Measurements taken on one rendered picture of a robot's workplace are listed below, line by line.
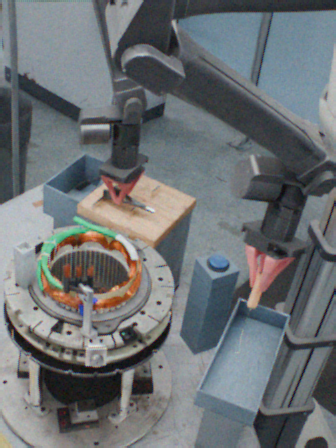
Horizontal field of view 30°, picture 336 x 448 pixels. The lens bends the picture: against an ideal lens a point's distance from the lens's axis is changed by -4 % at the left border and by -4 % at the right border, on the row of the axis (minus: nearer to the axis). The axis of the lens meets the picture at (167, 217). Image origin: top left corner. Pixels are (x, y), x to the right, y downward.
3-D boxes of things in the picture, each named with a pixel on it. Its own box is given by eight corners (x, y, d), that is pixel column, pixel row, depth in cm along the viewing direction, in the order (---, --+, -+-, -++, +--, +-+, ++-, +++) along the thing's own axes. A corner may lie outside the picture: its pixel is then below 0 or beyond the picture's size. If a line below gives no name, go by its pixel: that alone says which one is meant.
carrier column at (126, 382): (114, 412, 130) (120, 351, 117) (121, 405, 131) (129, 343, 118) (122, 419, 128) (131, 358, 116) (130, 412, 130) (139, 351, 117)
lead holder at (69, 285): (61, 290, 102) (61, 275, 100) (79, 278, 105) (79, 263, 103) (78, 303, 100) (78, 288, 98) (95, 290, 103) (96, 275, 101)
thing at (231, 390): (227, 502, 120) (257, 412, 103) (174, 475, 123) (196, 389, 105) (258, 400, 139) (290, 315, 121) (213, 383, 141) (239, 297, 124)
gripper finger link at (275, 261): (261, 302, 99) (280, 248, 96) (227, 281, 104) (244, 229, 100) (283, 293, 105) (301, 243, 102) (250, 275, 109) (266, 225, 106)
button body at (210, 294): (193, 355, 147) (212, 279, 132) (179, 335, 152) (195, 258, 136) (218, 346, 150) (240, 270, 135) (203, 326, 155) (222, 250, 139)
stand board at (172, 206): (76, 212, 142) (77, 204, 140) (123, 174, 155) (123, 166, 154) (153, 250, 135) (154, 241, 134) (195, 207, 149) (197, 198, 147)
